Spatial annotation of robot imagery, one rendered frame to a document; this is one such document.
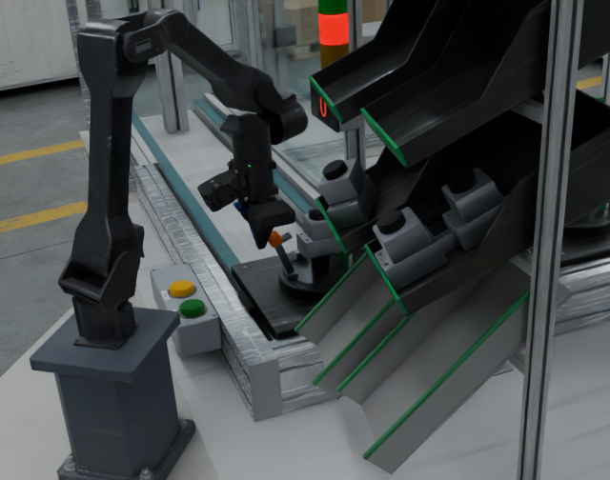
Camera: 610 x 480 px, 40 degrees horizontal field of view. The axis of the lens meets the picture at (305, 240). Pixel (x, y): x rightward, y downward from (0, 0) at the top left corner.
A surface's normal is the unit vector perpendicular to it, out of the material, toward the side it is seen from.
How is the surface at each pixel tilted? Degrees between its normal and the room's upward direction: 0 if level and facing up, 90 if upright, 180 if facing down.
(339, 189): 102
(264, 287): 0
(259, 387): 90
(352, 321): 45
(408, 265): 90
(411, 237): 90
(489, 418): 0
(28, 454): 0
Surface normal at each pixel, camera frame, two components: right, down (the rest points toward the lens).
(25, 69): 0.48, 0.36
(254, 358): -0.06, -0.90
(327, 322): 0.19, 0.42
